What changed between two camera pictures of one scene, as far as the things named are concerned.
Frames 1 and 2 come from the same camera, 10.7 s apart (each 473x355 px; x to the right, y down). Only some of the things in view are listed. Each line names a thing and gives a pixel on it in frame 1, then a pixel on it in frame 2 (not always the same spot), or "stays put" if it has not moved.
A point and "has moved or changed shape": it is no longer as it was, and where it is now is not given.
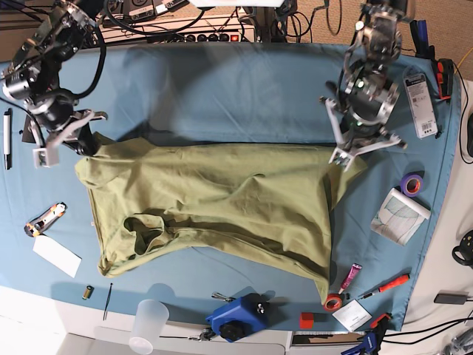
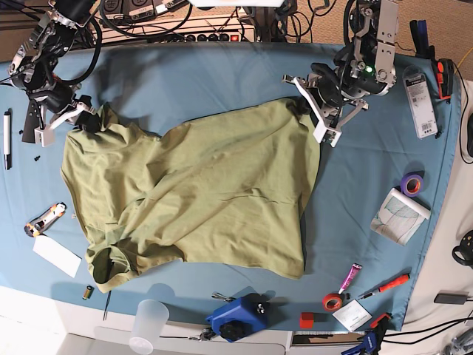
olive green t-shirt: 270,202 has moved or changed shape
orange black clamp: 445,72 stays put
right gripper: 359,129 to 331,117
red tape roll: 333,302 stays put
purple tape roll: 411,185 stays put
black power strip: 212,38 stays put
